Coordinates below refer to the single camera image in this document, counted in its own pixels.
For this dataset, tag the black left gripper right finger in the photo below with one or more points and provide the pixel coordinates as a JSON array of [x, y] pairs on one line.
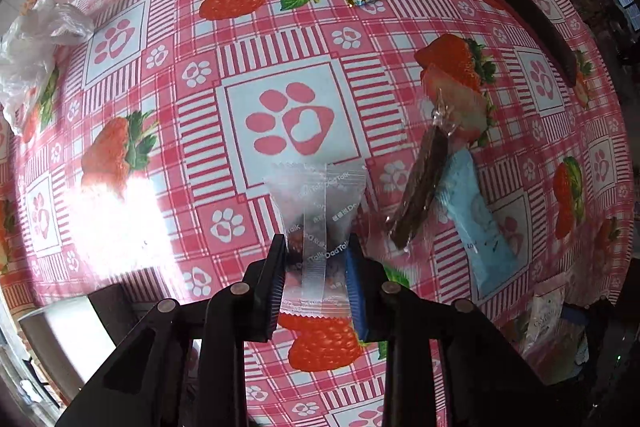
[[485, 381]]

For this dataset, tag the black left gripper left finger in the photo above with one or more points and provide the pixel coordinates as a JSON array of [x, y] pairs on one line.
[[183, 365]]

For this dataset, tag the translucent white snack packet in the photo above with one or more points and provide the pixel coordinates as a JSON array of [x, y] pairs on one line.
[[317, 205]]

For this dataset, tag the white cardboard box tray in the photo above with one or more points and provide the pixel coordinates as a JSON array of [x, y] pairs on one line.
[[74, 336]]

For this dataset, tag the light blue snack packet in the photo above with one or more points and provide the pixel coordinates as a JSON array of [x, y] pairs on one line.
[[491, 259]]

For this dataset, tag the brown bar in clear wrapper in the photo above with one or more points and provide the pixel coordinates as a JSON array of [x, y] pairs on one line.
[[446, 116]]

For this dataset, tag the strawberry checkered tablecloth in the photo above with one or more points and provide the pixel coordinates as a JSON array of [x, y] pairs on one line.
[[143, 164]]

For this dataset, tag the white plastic bag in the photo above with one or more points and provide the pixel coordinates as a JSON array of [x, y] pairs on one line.
[[28, 54]]

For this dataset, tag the long black bar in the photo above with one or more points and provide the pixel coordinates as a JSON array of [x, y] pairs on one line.
[[548, 38]]

